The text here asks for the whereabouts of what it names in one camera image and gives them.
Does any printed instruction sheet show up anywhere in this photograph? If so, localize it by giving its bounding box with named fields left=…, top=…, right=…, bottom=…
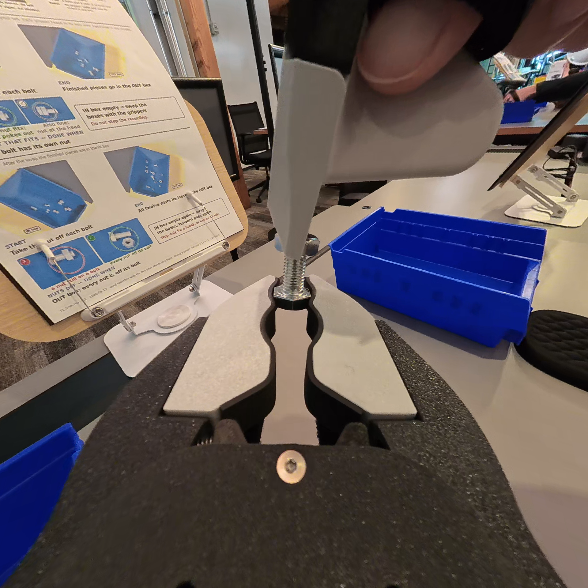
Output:
left=0, top=0, right=245, bottom=323

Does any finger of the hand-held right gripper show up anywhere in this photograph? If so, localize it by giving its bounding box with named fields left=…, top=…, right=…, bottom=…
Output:
left=268, top=59, right=347, bottom=258

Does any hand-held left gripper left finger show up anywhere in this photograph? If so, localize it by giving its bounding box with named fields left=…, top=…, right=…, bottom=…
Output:
left=162, top=275, right=278, bottom=444

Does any clear acrylic ledge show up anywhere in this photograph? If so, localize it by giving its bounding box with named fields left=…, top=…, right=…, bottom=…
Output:
left=79, top=239, right=231, bottom=322

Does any small blue bin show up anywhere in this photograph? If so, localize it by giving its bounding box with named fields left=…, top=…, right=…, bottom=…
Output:
left=500, top=100, right=548, bottom=126

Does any instruction sheet on stand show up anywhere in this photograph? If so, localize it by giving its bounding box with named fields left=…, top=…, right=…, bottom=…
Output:
left=0, top=98, right=250, bottom=344

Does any blue plastic bin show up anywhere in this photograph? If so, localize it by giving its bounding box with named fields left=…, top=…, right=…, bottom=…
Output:
left=330, top=207, right=548, bottom=348
left=0, top=422, right=85, bottom=588

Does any thick short steel bolt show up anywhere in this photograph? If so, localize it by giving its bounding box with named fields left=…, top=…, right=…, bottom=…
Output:
left=273, top=255, right=314, bottom=309

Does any person's right hand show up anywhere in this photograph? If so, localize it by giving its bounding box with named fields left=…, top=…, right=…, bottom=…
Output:
left=356, top=0, right=588, bottom=96

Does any black round pad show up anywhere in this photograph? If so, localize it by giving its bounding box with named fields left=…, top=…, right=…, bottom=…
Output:
left=514, top=309, right=588, bottom=392

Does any wooden post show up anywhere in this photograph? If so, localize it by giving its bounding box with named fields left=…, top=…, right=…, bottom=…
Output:
left=177, top=0, right=222, bottom=80

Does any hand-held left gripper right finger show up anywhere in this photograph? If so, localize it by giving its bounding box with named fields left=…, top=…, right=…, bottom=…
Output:
left=304, top=274, right=419, bottom=444

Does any black office chair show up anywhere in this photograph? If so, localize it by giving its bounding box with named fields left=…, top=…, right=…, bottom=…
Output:
left=226, top=101, right=273, bottom=204

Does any black framed board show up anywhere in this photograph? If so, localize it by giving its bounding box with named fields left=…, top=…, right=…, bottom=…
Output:
left=171, top=77, right=243, bottom=183

